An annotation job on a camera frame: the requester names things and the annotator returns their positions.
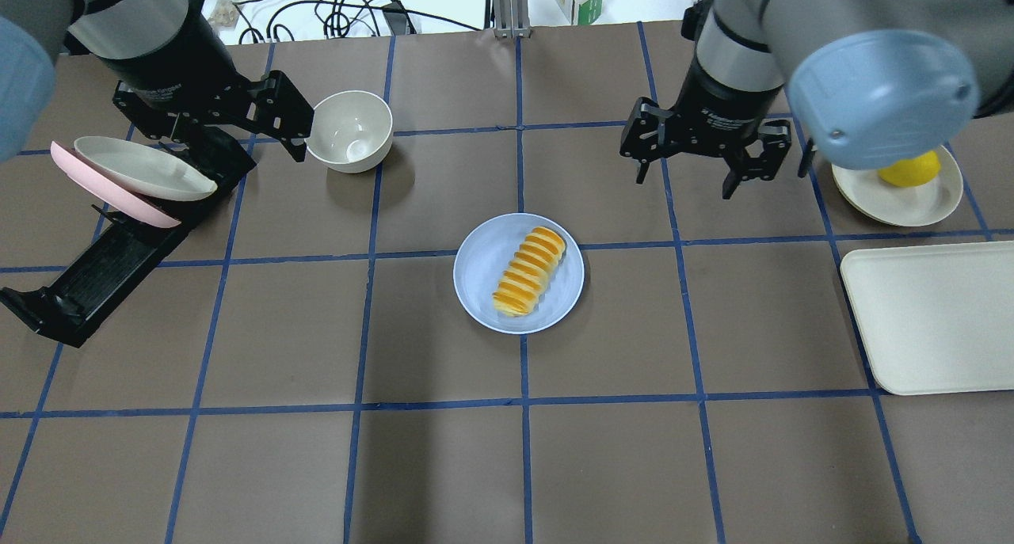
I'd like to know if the cream plate with lemon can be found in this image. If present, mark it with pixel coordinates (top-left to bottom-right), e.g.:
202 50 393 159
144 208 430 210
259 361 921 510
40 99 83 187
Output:
832 146 964 227

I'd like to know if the yellow striped bread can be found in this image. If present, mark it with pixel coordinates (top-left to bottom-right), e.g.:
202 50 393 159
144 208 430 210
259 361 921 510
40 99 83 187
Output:
491 226 567 317

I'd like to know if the yellow lemon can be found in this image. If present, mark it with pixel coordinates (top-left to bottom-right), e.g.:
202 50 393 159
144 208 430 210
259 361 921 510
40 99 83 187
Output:
877 150 941 189

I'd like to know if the aluminium frame post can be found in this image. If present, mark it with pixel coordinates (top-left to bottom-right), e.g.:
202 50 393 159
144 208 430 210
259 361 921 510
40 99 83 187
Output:
484 0 532 39

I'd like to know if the black plate rack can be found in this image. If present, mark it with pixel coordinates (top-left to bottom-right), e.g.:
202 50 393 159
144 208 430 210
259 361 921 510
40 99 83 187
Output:
2 128 256 347

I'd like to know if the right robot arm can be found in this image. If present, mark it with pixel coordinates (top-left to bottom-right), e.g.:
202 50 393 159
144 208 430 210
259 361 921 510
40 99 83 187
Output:
619 0 1013 199

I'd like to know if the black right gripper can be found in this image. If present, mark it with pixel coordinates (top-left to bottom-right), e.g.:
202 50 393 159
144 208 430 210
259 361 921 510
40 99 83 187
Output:
619 59 792 200

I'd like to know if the blue plate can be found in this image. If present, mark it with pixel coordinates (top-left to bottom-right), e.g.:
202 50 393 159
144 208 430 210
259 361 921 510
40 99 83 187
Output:
453 213 585 335

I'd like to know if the white rectangular tray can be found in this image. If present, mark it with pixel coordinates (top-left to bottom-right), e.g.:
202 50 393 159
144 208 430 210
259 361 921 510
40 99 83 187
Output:
840 241 1013 396

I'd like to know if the white ceramic bowl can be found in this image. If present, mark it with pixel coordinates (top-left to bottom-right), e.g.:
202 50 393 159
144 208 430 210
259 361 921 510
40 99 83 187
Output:
307 90 394 173

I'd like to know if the pink plate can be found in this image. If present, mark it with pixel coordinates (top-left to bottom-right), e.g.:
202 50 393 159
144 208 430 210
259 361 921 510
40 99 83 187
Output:
50 141 182 229

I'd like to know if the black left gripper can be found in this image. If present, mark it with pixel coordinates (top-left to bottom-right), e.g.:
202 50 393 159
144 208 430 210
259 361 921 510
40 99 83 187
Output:
112 69 314 162

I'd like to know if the black power adapter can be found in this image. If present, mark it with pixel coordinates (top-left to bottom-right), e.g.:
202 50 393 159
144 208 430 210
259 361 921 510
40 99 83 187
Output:
380 2 418 36

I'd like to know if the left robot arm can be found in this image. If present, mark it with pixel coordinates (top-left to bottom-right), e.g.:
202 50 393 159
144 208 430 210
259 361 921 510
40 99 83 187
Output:
2 0 314 162

